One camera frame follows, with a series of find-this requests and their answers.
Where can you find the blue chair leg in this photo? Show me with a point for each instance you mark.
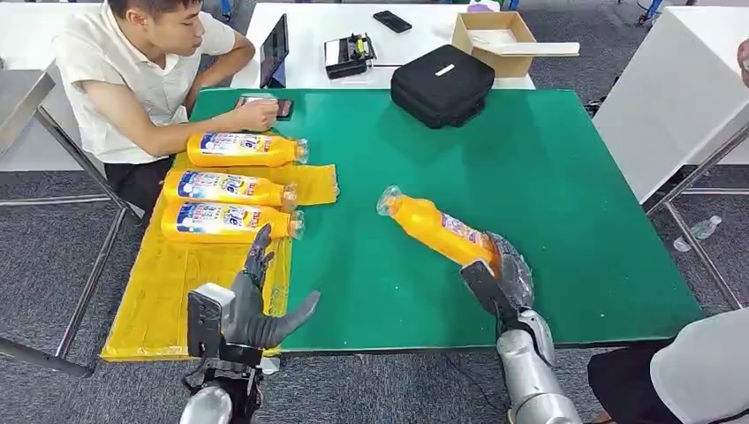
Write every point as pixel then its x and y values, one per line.
pixel 226 7
pixel 652 7

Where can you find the white table with metal legs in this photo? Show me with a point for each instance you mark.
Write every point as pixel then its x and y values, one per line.
pixel 673 93

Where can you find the black smartphone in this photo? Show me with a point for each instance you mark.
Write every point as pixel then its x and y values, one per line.
pixel 392 21

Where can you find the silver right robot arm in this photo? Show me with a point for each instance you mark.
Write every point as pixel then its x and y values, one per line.
pixel 535 386

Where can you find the steel frame table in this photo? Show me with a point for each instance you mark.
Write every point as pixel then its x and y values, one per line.
pixel 20 99

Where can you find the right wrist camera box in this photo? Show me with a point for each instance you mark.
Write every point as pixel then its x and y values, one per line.
pixel 483 289

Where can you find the black and white device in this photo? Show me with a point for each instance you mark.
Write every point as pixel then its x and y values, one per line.
pixel 345 57

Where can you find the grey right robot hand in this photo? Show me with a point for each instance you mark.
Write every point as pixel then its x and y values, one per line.
pixel 516 278

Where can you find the black zip case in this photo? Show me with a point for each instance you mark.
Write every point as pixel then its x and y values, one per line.
pixel 439 89

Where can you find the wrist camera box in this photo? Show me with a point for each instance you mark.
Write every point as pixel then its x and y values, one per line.
pixel 205 322
pixel 483 289

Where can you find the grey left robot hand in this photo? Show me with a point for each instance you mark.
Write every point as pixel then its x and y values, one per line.
pixel 248 319

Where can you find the person with grey sleeve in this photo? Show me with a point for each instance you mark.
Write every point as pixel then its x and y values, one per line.
pixel 702 374

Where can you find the purple packet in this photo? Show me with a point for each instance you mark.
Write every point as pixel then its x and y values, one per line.
pixel 483 6

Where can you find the yellow sheet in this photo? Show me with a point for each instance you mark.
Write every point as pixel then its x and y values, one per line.
pixel 158 292

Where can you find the seated person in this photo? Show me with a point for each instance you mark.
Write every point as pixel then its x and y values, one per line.
pixel 117 64

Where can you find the orange drink bottle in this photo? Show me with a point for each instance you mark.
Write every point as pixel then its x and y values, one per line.
pixel 234 159
pixel 222 198
pixel 222 231
pixel 427 225

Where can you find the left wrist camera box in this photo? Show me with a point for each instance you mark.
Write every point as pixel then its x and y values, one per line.
pixel 205 322

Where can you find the brown cardboard box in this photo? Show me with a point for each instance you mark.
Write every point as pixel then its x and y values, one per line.
pixel 503 66

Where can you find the clear plastic bottle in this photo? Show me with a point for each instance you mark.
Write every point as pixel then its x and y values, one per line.
pixel 705 227

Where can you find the white sheet in box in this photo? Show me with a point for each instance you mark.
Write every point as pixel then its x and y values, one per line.
pixel 488 37

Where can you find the smartphone with dark frame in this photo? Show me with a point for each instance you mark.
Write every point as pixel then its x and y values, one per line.
pixel 285 108

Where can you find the green table mat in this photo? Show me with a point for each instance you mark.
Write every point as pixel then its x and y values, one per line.
pixel 556 205

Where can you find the person's hand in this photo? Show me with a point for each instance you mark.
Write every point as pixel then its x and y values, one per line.
pixel 744 61

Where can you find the black tablet on stand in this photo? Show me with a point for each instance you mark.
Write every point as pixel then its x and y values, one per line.
pixel 274 49

